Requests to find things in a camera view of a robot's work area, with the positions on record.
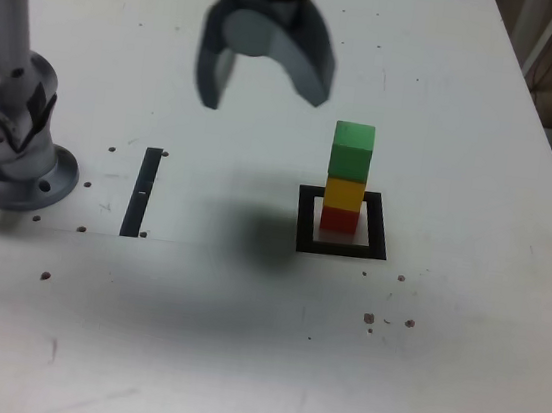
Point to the green cube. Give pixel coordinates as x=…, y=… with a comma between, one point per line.
x=350, y=155

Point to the black tape square outline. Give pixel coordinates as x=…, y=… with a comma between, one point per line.
x=379, y=229

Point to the black tape strip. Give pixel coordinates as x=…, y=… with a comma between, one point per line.
x=133, y=216

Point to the yellow cube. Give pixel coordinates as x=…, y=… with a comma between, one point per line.
x=343, y=194

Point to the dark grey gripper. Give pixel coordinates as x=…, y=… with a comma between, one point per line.
x=265, y=4

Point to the red cube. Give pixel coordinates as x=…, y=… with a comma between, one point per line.
x=339, y=220

